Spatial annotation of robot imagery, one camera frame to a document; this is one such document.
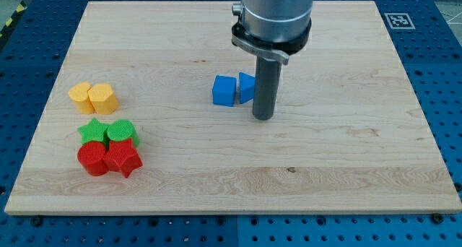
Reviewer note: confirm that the blue cube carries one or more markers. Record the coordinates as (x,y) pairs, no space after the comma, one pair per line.
(223,91)

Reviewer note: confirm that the yellow hexagon block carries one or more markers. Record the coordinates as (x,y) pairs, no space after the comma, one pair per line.
(103,99)

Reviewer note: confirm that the blue triangular prism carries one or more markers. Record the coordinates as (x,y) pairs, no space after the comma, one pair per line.
(247,87)

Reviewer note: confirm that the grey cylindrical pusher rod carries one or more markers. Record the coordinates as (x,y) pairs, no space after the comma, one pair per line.
(266,87)

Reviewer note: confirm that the green cylinder block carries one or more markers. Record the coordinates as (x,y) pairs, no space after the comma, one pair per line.
(121,130)

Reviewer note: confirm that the red star block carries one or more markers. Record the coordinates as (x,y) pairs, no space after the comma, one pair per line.
(122,157)

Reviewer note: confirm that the wooden board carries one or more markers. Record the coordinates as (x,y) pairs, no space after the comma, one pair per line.
(348,135)

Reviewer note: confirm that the green star block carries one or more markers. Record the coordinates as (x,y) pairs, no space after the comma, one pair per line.
(94,131)

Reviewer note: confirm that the red cylinder block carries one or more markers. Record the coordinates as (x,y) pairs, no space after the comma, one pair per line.
(91,157)

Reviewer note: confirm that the yellow rounded block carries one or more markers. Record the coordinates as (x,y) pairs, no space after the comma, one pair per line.
(79,95)

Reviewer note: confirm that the white fiducial marker tag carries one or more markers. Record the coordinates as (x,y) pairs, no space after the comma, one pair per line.
(399,21)

